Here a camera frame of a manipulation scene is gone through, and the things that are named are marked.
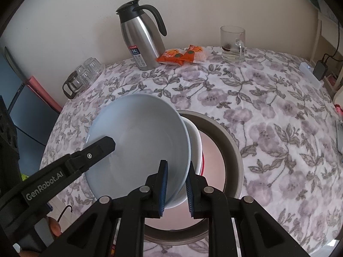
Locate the small clear glass cup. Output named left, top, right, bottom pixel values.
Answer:
left=83, top=57, right=105, bottom=75
left=79, top=71, right=94, bottom=86
left=74, top=65, right=90, bottom=78

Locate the large stainless steel basin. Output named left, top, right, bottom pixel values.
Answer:
left=143, top=110, right=244, bottom=245

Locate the stainless steel thermos jug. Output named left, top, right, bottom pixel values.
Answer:
left=116, top=0, right=167, bottom=71

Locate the white power strip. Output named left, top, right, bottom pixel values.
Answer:
left=299, top=62, right=323, bottom=89

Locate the black power adapter with cable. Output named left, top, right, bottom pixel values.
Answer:
left=311, top=0, right=343, bottom=91

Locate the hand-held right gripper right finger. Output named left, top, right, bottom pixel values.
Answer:
left=185, top=161, right=308, bottom=257

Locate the black charger cable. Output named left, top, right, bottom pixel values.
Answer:
left=323, top=24, right=343, bottom=62

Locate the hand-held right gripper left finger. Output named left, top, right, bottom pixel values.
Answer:
left=45, top=160, right=169, bottom=257

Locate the glass mug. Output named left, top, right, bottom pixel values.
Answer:
left=220, top=26, right=246, bottom=64

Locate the grey floral tablecloth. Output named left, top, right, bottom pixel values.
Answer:
left=40, top=45, right=343, bottom=257

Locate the black-rimmed ginkgo print plate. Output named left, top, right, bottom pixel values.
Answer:
left=145, top=128, right=228, bottom=231

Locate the pink board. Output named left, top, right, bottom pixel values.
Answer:
left=27, top=76, right=63, bottom=113

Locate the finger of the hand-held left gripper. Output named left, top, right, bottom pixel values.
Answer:
left=66, top=136, right=116, bottom=178

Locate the black charger adapter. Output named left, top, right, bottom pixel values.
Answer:
left=313, top=60, right=329, bottom=81

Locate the glass carafe with black handle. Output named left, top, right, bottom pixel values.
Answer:
left=62, top=71, right=83, bottom=100

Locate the light blue bowl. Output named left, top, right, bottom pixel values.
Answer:
left=84, top=94, right=191, bottom=210

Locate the orange snack packet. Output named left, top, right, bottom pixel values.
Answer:
left=180, top=45, right=209, bottom=64
left=156, top=48, right=188, bottom=66

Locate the person's left hand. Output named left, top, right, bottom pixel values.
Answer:
left=44, top=214, right=63, bottom=237

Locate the dark blue panel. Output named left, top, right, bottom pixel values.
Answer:
left=0, top=45, right=62, bottom=146

